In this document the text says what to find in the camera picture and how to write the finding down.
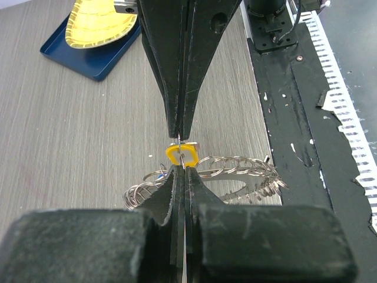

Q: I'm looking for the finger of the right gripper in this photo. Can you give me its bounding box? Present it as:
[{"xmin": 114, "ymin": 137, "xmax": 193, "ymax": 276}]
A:
[
  {"xmin": 137, "ymin": 1, "xmax": 188, "ymax": 138},
  {"xmin": 181, "ymin": 0, "xmax": 240, "ymax": 139}
]

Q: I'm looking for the blue metal tray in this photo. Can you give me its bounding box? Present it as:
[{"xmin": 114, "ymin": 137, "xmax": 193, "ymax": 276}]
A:
[{"xmin": 39, "ymin": 18, "xmax": 141, "ymax": 81}]

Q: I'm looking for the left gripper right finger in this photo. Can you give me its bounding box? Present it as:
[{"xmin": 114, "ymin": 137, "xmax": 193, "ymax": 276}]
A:
[{"xmin": 185, "ymin": 167, "xmax": 358, "ymax": 282}]

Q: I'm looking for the white slotted cable duct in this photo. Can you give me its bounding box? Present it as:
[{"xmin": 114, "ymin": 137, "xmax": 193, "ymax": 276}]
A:
[{"xmin": 300, "ymin": 11, "xmax": 376, "ymax": 232}]

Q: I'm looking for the yellow key tag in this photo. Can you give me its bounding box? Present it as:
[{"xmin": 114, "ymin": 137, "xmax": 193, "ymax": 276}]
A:
[{"xmin": 166, "ymin": 142, "xmax": 200, "ymax": 167}]

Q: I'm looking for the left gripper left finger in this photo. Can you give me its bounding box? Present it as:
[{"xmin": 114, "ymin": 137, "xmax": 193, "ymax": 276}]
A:
[{"xmin": 1, "ymin": 166, "xmax": 184, "ymax": 282}]

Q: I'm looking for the black mounting plate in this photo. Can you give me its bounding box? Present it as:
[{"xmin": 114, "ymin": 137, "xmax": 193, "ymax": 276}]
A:
[{"xmin": 247, "ymin": 23, "xmax": 376, "ymax": 282}]

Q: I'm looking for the yellow bamboo basket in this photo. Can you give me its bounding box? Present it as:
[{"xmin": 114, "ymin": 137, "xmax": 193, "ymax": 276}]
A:
[{"xmin": 65, "ymin": 0, "xmax": 137, "ymax": 49}]

